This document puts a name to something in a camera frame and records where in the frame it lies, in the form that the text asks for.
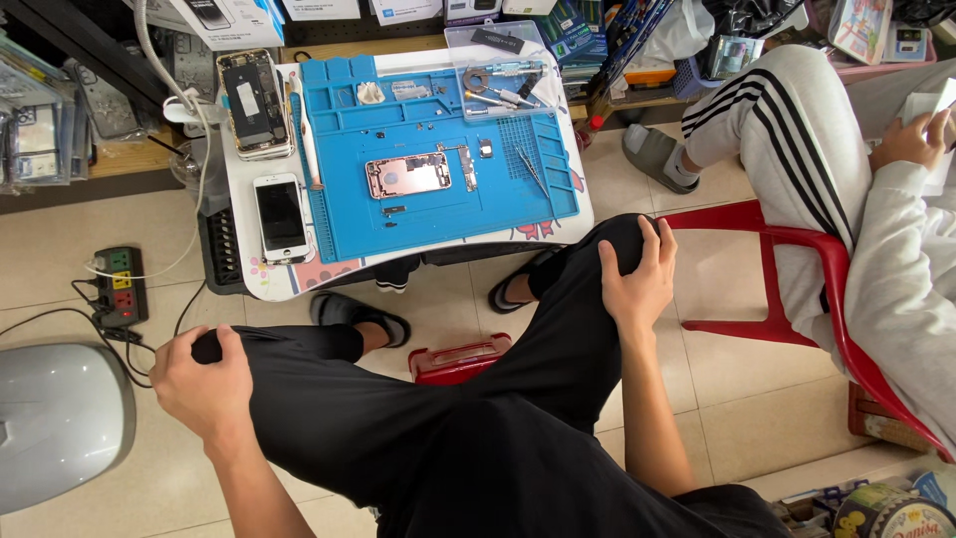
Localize phone logic board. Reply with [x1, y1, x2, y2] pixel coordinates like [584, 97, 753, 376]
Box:
[456, 142, 479, 194]

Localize pink plastic tray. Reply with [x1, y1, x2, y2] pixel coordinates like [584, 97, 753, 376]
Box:
[828, 0, 940, 77]

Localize grey helmet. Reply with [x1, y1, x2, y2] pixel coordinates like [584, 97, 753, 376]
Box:
[0, 341, 137, 517]

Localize person's black trousers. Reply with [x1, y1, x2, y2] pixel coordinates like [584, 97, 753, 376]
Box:
[190, 213, 794, 538]

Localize black plastic crate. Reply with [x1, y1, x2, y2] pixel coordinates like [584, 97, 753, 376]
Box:
[197, 208, 250, 297]

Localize metal tweezers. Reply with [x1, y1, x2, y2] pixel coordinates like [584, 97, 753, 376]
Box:
[513, 141, 551, 200]

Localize round cookie tin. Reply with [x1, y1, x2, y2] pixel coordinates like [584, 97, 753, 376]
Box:
[831, 481, 956, 538]

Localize red plastic stool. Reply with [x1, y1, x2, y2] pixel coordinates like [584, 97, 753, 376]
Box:
[408, 332, 514, 387]

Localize heap of blue green packets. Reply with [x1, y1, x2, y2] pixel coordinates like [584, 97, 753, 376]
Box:
[533, 0, 677, 100]

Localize white paper sheet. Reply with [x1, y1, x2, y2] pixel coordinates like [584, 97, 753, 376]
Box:
[898, 77, 956, 197]

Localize person's right hand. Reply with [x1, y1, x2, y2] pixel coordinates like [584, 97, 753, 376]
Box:
[597, 215, 679, 342]

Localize black plastic bag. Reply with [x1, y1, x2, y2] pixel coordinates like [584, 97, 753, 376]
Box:
[701, 0, 805, 40]

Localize white phone box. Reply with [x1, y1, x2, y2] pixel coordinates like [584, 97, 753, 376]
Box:
[167, 0, 286, 51]

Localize silver screwdriver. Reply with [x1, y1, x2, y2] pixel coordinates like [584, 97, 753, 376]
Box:
[464, 88, 525, 111]

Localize blue silicone repair mat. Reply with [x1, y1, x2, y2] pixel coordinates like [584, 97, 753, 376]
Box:
[288, 53, 583, 265]

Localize white cable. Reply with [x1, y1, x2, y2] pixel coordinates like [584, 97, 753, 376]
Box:
[83, 96, 219, 282]

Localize rose gold phone housing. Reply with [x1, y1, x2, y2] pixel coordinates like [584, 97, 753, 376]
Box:
[363, 151, 454, 201]

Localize white gooseneck lamp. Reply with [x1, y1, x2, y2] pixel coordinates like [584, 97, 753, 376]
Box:
[133, 0, 227, 126]

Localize clear plastic tool box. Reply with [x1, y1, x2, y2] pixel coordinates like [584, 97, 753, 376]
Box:
[444, 20, 566, 123]

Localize opened phone with battery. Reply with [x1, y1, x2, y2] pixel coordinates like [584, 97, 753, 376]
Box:
[216, 48, 295, 162]

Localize red plastic chair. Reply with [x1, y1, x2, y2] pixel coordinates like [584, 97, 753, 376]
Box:
[656, 199, 956, 466]

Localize white smartphone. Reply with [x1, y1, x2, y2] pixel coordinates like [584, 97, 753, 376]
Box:
[251, 172, 312, 265]

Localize person's black sandal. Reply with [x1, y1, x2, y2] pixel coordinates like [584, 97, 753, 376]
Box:
[487, 250, 563, 315]
[309, 290, 412, 349]

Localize person's black right sandal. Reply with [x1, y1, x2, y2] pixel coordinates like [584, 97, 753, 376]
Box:
[487, 250, 563, 315]

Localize red capped bottle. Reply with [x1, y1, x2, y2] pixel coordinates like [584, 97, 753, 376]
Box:
[578, 112, 606, 152]

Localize rack of packaged phone accessories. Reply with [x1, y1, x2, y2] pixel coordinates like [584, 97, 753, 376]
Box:
[0, 28, 96, 189]

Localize purple plastic basket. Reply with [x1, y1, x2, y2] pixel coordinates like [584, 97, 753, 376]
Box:
[671, 33, 767, 103]

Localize black power strip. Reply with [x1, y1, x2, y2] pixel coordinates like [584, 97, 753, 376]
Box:
[93, 246, 149, 329]

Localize clear plastic cup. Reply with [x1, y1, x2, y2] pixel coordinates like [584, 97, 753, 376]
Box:
[169, 124, 225, 219]

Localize person's black left sandal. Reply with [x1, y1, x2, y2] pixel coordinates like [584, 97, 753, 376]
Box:
[309, 290, 412, 349]

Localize white pen-shaped tool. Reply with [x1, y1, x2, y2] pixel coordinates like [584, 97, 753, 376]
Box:
[287, 70, 324, 192]

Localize white lap table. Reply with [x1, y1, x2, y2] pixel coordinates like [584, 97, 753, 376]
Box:
[218, 43, 596, 303]

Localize black cable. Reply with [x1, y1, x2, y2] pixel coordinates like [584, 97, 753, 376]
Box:
[0, 278, 209, 390]

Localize person's left hand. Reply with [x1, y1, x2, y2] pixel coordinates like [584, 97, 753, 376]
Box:
[148, 324, 255, 451]

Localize clear phone case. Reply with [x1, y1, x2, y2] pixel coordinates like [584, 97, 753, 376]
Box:
[69, 58, 141, 141]

